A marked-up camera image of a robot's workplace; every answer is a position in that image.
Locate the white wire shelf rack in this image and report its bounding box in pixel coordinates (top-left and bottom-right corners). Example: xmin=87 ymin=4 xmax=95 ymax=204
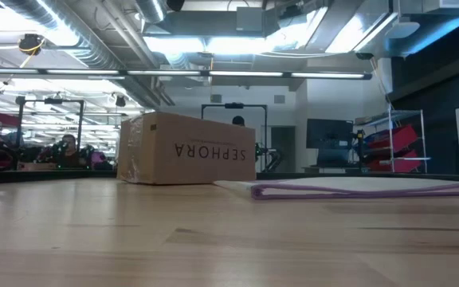
xmin=354 ymin=104 xmax=433 ymax=174

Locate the black yellow cable reel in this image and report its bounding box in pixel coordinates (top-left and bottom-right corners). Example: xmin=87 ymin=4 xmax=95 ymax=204
xmin=18 ymin=33 xmax=46 ymax=57

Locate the small plain cardboard box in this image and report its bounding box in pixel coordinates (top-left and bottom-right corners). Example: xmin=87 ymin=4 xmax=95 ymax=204
xmin=17 ymin=160 xmax=54 ymax=172

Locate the black computer monitor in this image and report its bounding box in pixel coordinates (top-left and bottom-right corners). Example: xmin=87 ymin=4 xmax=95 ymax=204
xmin=305 ymin=118 xmax=355 ymax=151

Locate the black device on stand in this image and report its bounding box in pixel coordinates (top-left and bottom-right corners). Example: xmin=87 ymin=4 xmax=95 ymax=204
xmin=355 ymin=128 xmax=367 ymax=168

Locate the black table frame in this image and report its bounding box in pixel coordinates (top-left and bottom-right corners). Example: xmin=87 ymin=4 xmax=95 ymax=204
xmin=0 ymin=170 xmax=459 ymax=185

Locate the purple-edged mesh zip pouch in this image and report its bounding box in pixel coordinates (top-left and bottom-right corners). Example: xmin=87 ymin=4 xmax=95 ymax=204
xmin=212 ymin=176 xmax=459 ymax=201

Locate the brown Sephora cardboard box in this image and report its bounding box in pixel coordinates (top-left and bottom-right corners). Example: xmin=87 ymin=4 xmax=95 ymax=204
xmin=116 ymin=111 xmax=257 ymax=187

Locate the grey door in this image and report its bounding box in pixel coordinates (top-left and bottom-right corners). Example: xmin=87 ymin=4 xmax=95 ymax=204
xmin=270 ymin=125 xmax=296 ymax=173

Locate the red storage bin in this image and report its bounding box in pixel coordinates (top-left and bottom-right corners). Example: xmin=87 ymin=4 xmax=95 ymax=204
xmin=367 ymin=149 xmax=422 ymax=174
xmin=367 ymin=124 xmax=420 ymax=155

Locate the long ceiling light bar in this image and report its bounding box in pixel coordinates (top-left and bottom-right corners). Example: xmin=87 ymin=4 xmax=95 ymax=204
xmin=0 ymin=68 xmax=374 ymax=81

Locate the black gantry frame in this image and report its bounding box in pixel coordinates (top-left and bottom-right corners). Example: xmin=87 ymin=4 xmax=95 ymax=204
xmin=14 ymin=96 xmax=86 ymax=171
xmin=200 ymin=102 xmax=269 ymax=161

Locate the grey ceiling unit box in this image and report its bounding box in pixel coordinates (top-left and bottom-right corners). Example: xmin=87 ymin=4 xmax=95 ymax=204
xmin=235 ymin=6 xmax=265 ymax=33

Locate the black rolling monitor stand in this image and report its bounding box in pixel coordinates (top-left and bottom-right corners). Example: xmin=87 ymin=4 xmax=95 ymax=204
xmin=303 ymin=147 xmax=358 ymax=174

